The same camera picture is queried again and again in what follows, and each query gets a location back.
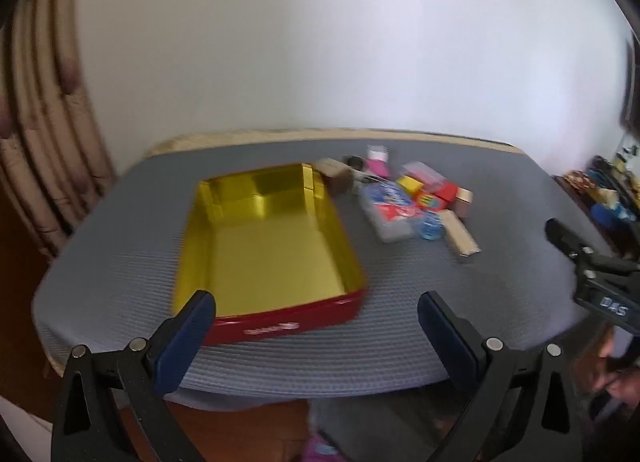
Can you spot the small pale cube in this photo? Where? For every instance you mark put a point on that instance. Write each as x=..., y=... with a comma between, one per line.
x=464, y=201

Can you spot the pink patterned item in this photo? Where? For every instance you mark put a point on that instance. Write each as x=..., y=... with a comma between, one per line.
x=320, y=449

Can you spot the beige leaf print curtain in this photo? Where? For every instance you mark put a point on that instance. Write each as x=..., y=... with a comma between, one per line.
x=45, y=117

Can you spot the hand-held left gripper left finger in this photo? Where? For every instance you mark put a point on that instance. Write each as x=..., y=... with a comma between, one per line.
x=182, y=347

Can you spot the long pale wooden block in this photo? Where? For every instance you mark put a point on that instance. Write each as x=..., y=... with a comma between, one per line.
x=460, y=237

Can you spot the silver metal clipper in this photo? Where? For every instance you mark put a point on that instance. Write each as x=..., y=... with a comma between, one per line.
x=356, y=163

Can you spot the pink block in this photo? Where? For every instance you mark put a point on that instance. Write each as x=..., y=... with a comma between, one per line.
x=380, y=167

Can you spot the pink clear plastic box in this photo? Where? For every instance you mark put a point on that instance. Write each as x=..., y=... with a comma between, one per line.
x=425, y=172

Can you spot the clear case red cards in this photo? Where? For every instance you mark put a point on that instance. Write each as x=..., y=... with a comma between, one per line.
x=395, y=221

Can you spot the red tin box gold interior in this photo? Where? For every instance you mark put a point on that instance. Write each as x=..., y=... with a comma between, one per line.
x=270, y=242

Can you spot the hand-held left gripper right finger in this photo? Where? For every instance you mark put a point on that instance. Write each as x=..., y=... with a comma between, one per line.
x=447, y=342

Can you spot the yellow block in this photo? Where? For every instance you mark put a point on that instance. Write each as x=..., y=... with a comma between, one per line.
x=410, y=185

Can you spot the grey cloth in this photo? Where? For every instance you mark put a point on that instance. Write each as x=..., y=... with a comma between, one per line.
x=360, y=427

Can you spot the table with tan taped edge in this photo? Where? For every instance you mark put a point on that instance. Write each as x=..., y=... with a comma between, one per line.
x=300, y=134

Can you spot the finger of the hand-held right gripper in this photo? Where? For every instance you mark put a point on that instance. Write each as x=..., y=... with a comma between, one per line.
x=565, y=237

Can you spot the brown wooden block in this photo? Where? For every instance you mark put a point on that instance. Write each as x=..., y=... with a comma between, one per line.
x=332, y=176

